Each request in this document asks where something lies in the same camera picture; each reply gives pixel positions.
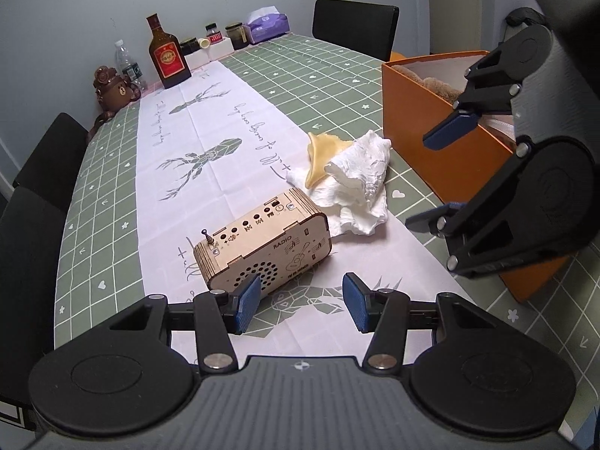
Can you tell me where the green checked tablecloth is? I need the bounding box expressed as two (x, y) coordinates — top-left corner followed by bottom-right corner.
(54, 32), (600, 450)

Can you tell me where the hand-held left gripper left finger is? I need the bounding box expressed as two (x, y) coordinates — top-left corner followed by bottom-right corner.
(108, 273), (262, 372)

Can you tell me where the white rectangular box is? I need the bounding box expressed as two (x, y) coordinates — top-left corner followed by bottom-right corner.
(180, 37), (235, 67)

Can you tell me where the black chair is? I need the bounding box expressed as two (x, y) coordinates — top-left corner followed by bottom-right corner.
(13, 112), (90, 214)
(0, 186), (66, 406)
(312, 0), (400, 62)

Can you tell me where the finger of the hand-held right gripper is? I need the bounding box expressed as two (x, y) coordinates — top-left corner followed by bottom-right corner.
(405, 139), (554, 278)
(423, 40), (523, 151)

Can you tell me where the wooden radio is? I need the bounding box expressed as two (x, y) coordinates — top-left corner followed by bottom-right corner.
(192, 186), (333, 297)

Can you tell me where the black garment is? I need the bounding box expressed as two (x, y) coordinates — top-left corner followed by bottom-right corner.
(504, 7), (549, 29)

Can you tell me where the white deer-print table runner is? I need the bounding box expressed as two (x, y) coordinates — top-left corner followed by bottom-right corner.
(133, 58), (474, 369)

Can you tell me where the brown liquor bottle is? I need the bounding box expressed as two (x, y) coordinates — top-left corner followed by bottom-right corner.
(146, 13), (193, 90)

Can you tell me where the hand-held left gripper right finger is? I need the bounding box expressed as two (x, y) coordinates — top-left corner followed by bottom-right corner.
(342, 272), (493, 371)

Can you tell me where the purple tissue pack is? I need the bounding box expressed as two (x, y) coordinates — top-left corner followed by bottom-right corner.
(246, 7), (290, 45)

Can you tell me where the brown bear toy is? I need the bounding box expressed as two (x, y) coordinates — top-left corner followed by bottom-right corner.
(87, 66), (142, 144)

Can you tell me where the orange cardboard box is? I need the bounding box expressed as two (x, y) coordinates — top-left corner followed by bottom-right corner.
(381, 50), (566, 303)

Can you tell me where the clear water bottle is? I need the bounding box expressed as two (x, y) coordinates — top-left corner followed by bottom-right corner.
(114, 40), (143, 90)

